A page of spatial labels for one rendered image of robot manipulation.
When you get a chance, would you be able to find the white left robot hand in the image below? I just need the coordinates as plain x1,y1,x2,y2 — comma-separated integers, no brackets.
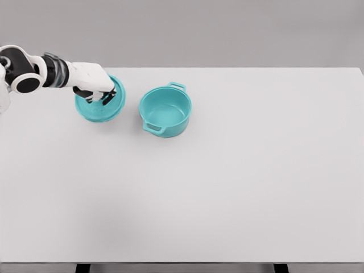
72,62,117,106

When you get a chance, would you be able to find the teal pot lid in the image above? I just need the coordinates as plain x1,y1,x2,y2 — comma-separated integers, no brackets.
75,73,126,124

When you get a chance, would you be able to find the teal pot with handles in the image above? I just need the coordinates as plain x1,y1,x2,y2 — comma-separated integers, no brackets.
138,81,193,139

